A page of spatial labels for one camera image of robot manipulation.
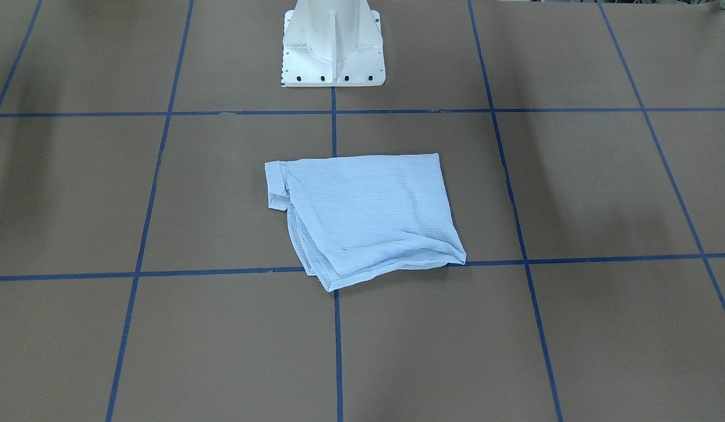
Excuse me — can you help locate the light blue button shirt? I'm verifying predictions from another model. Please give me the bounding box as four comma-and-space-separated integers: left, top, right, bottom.
265, 153, 467, 292

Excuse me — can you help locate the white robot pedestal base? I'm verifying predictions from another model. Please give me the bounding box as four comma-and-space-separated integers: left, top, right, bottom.
280, 1, 386, 87

